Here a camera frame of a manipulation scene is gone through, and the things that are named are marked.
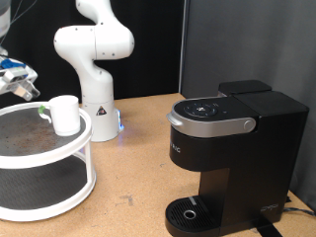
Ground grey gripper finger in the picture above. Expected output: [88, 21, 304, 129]
[14, 85, 30, 99]
[23, 79, 41, 103]

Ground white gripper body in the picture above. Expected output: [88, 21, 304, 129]
[0, 73, 38, 97]

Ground white mug green-taped handle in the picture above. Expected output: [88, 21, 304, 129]
[38, 95, 82, 137]

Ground brewer lid with silver handle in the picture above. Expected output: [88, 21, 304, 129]
[166, 95, 260, 139]

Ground black Keurig coffee machine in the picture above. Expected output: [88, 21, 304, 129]
[165, 79, 310, 237]

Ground white two-tier turntable shelf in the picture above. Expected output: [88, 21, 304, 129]
[0, 101, 98, 222]

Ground black backdrop curtain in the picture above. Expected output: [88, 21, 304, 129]
[0, 0, 186, 108]

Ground black drip tray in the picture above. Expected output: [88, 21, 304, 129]
[165, 196, 220, 237]

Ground grey partition panel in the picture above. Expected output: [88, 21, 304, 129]
[179, 0, 316, 211]

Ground black tape strip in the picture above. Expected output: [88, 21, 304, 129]
[253, 218, 283, 237]

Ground braided power cable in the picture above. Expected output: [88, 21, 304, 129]
[283, 206, 316, 217]

